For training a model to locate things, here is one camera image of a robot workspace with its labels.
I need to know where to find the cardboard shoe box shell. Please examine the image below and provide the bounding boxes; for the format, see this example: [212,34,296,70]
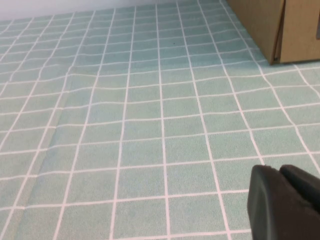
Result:
[226,0,286,66]

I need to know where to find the green checked tablecloth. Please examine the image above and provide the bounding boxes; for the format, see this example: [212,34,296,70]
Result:
[0,0,320,240]

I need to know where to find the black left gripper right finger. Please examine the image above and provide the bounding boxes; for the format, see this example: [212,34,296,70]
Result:
[278,164,320,213]

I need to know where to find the cardboard drawer with empty window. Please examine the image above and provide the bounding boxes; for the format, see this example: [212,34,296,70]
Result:
[274,0,320,64]

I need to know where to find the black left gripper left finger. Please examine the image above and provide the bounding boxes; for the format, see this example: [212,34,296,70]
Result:
[246,164,320,240]

